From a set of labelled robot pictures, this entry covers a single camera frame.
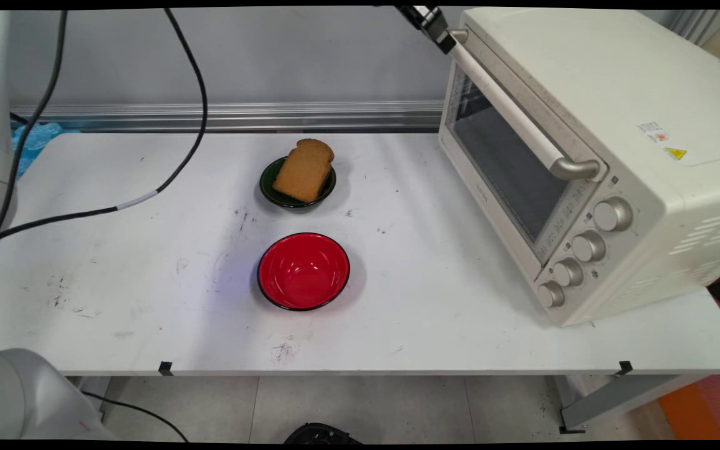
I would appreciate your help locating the cream toaster oven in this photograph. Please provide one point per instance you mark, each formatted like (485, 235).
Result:
(635, 94)

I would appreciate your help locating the large silver oven knob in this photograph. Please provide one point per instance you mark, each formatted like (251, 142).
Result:
(613, 214)

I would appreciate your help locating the dark green bowl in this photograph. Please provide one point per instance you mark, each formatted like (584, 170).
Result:
(267, 187)

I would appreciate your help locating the aluminium rail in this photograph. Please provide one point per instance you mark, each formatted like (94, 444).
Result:
(210, 115)

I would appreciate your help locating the white oven label sticker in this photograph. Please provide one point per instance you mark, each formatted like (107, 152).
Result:
(654, 132)

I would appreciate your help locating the red bowl with black rim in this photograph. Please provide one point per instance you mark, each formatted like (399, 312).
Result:
(304, 272)

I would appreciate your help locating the brown bread slice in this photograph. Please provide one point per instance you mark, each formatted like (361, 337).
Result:
(302, 172)

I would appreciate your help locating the grey table leg frame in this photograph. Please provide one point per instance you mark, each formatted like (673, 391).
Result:
(616, 400)

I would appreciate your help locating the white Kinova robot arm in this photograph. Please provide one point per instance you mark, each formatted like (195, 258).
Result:
(22, 400)

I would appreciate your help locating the yellow warning sticker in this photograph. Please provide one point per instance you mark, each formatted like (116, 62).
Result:
(676, 154)

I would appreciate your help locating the grey corrugated panel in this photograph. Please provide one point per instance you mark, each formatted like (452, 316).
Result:
(697, 25)

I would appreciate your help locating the black tape tab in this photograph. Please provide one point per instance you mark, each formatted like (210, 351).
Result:
(625, 367)
(165, 368)

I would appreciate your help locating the black round floor object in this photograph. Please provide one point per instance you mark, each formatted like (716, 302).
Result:
(321, 433)

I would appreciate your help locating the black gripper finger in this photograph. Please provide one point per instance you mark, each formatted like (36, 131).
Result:
(410, 15)
(442, 34)

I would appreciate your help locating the orange floor box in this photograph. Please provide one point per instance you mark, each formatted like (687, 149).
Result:
(688, 409)

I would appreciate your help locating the blue bubble wrap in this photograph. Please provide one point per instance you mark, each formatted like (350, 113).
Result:
(38, 140)

